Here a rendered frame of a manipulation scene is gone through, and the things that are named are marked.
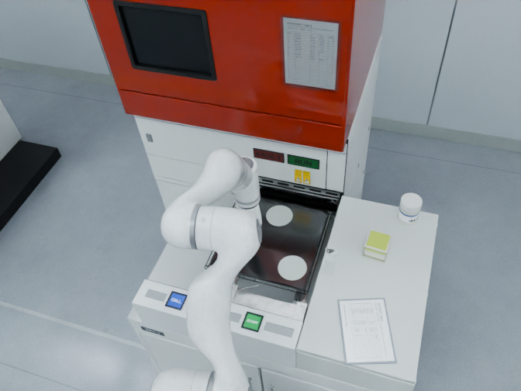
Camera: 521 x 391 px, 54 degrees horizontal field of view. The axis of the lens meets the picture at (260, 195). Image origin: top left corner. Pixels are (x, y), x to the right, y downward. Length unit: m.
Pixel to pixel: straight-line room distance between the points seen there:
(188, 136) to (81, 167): 1.81
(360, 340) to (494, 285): 1.49
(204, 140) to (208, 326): 0.94
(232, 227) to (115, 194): 2.35
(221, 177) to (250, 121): 0.57
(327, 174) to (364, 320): 0.54
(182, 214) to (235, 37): 0.60
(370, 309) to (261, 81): 0.77
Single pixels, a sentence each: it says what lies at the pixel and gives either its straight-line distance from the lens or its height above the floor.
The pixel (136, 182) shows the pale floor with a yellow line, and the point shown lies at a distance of 3.42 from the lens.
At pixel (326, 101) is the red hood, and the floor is 1.43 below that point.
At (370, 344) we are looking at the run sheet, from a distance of 1.58.
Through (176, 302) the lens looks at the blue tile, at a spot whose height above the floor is 0.96.
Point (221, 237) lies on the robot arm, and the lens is 1.10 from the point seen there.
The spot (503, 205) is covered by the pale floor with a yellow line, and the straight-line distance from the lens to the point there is 3.32.
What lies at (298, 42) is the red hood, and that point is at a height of 1.62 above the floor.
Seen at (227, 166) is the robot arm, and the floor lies 1.57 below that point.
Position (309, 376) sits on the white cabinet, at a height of 0.79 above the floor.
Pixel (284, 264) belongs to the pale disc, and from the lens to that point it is 1.79.
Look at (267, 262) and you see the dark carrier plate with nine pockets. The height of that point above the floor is 0.90.
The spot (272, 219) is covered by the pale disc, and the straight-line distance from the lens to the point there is 1.91.
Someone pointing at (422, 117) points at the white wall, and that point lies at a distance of 3.52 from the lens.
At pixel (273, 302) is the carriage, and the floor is 0.88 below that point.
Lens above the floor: 2.40
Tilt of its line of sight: 49 degrees down
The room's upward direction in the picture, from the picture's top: 6 degrees counter-clockwise
